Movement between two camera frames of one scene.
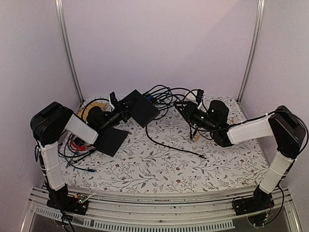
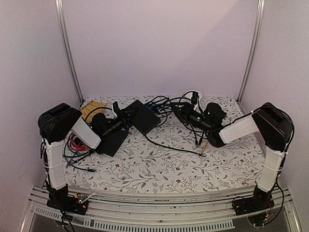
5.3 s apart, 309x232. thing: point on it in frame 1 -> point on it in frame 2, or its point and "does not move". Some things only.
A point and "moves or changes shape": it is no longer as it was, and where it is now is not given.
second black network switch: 111,141 does not move
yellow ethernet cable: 198,137 -> 231,120
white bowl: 190,96 does not move
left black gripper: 121,108 -> 126,117
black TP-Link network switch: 144,110 moves or changes shape
